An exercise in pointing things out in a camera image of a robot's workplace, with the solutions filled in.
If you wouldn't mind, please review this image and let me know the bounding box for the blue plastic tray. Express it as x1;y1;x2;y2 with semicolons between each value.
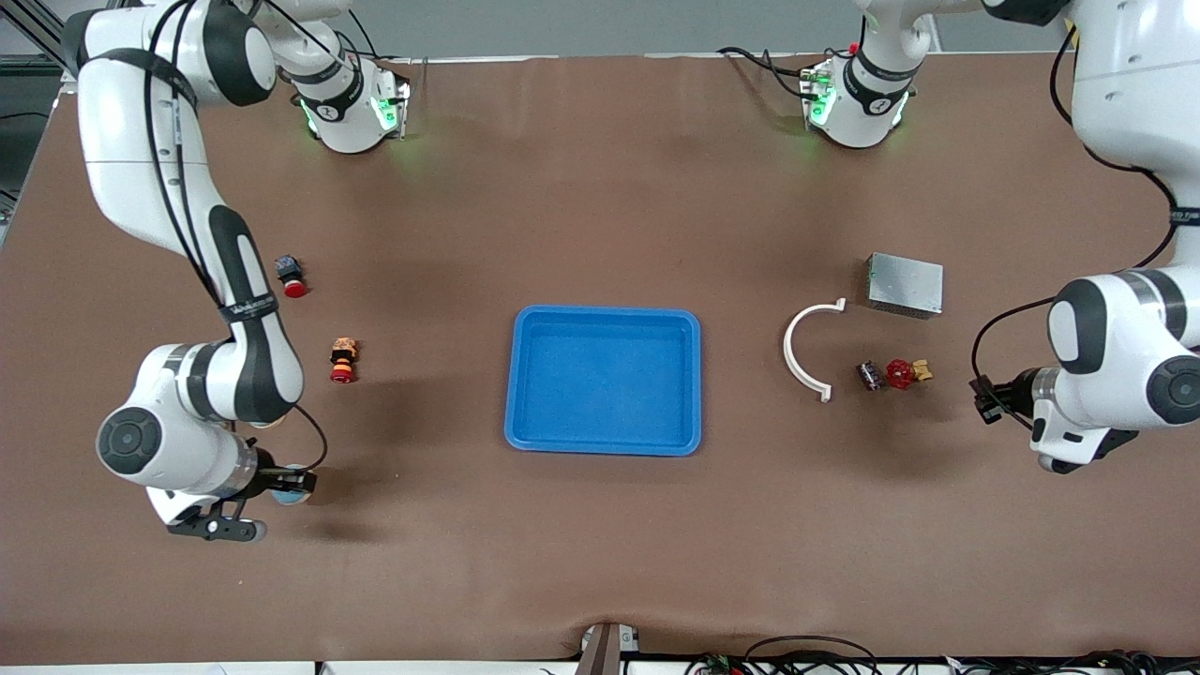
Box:
503;305;703;458

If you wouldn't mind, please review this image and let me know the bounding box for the brass valve red handwheel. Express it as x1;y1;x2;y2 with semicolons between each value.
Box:
885;357;935;392

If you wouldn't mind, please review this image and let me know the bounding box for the perforated grey metal box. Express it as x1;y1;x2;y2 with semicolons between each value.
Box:
865;251;945;321

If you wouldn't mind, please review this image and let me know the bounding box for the brown table cover sheet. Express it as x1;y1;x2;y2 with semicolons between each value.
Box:
0;52;1200;665

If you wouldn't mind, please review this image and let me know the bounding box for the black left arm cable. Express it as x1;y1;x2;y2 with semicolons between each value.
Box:
970;23;1180;432

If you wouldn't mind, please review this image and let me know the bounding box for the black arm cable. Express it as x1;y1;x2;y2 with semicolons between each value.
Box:
141;0;329;474
970;23;1180;432

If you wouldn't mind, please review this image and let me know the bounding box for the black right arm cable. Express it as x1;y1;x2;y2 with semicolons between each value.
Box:
141;0;329;474

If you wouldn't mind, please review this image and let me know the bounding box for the white curved plastic bracket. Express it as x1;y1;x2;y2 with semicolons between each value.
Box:
783;297;848;403

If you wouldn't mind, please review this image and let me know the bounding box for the black cable bundle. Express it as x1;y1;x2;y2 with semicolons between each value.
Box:
942;649;1200;675

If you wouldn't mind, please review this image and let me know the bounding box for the black looped cable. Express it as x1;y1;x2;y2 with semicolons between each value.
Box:
743;635;882;675

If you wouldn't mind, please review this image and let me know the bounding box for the grey camera mounting post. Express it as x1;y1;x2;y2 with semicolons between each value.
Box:
574;621;641;675

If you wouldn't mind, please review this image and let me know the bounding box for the aluminium frame post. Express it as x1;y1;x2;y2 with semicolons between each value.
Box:
0;0;85;95

